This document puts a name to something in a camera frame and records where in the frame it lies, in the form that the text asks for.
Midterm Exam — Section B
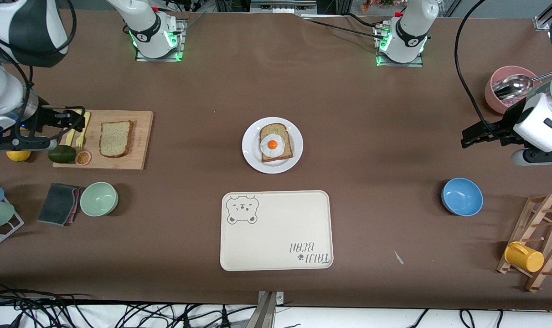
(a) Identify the white round plate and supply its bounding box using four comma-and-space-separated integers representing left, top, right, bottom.
242, 117, 304, 174

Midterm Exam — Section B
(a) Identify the mint green bowl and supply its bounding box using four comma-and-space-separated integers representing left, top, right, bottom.
79, 182, 119, 217

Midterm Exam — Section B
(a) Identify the yellow mug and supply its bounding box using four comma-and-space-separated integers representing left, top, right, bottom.
504, 241, 545, 273

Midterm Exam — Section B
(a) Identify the grey equipment box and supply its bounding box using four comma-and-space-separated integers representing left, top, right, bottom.
250, 0, 317, 14

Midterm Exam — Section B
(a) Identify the white wire rack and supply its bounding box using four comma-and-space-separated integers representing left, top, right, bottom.
0, 179, 25, 252

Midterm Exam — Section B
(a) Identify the fried egg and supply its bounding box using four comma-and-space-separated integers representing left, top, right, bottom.
260, 133, 284, 158

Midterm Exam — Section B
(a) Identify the wooden mug rack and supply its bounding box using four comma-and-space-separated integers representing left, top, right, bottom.
496, 192, 552, 293

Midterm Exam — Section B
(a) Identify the cream bear print tray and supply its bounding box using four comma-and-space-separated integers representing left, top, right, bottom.
220, 190, 334, 272

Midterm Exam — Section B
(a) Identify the aluminium frame profile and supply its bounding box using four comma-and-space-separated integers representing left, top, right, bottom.
533, 0, 552, 31

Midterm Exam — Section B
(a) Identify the black base cable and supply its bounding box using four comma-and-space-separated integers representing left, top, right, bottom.
302, 16, 386, 41

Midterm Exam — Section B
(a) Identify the dark green avocado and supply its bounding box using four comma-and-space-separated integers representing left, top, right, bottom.
47, 145, 77, 164

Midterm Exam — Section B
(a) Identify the yellow plastic fork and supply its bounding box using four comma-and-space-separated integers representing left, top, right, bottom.
75, 112, 91, 151

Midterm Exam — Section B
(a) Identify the pink folded cloth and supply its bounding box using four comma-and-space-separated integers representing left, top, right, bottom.
68, 187, 83, 226

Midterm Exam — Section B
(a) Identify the bamboo cutting board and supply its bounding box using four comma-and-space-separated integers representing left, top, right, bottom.
52, 109, 154, 171

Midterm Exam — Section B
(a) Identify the dark grey folded cloth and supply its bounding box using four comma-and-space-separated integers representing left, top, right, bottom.
37, 183, 81, 227

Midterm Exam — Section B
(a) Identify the pink bowl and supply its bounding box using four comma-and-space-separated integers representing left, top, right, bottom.
485, 66, 550, 115

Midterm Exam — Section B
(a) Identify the brown bread slice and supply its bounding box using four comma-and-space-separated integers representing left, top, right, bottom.
259, 123, 294, 163
99, 120, 134, 159

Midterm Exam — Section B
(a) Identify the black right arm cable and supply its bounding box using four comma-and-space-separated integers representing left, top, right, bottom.
0, 0, 78, 137

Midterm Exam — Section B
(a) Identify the blue bowl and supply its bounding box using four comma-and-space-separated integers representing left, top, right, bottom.
441, 178, 484, 217

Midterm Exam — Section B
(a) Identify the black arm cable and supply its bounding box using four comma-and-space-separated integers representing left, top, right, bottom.
0, 0, 78, 137
455, 0, 509, 137

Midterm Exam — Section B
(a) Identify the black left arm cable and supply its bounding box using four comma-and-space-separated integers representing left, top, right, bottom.
455, 0, 509, 137

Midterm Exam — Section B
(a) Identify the metal scoop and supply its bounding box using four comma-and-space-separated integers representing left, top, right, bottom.
491, 69, 552, 101

